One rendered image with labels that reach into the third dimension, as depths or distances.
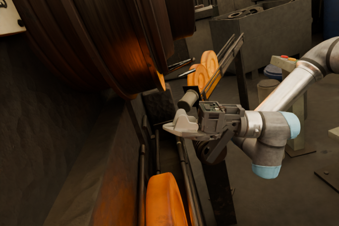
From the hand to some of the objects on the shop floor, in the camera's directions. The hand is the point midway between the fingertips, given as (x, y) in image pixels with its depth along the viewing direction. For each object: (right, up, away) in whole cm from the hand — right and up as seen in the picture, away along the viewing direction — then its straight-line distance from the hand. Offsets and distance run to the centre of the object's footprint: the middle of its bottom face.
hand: (167, 129), depth 59 cm
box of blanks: (+125, +57, +249) cm, 284 cm away
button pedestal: (+84, -24, +87) cm, 124 cm away
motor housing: (+29, -52, +57) cm, 82 cm away
